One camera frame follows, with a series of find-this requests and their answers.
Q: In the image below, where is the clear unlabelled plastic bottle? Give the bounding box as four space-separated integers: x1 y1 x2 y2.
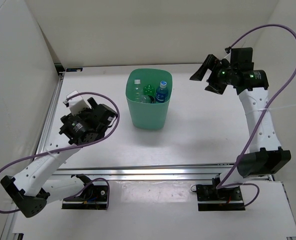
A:
133 79 142 102

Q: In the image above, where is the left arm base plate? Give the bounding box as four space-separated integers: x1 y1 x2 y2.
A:
61 179 110 210

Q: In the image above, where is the dark blue label bottle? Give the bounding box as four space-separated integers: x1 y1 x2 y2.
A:
155 80 169 103

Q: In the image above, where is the black label small bottle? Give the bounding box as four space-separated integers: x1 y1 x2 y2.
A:
139 95 155 104

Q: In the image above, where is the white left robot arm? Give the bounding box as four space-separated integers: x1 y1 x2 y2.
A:
0 93 119 218

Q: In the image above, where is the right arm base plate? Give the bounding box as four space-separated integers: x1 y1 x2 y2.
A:
190 184 245 212

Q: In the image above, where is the green plastic bin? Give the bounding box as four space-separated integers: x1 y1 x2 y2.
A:
125 68 173 130

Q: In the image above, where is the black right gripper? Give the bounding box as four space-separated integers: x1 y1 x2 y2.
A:
189 54 236 95

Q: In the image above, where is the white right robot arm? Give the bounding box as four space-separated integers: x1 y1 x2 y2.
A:
190 47 291 200

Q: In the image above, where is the aluminium table frame rail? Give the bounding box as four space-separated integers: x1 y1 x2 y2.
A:
12 64 296 240

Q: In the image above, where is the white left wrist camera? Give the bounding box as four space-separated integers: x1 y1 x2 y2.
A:
63 90 89 116

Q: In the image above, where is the green soda bottle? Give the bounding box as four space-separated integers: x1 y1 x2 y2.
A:
143 84 155 97

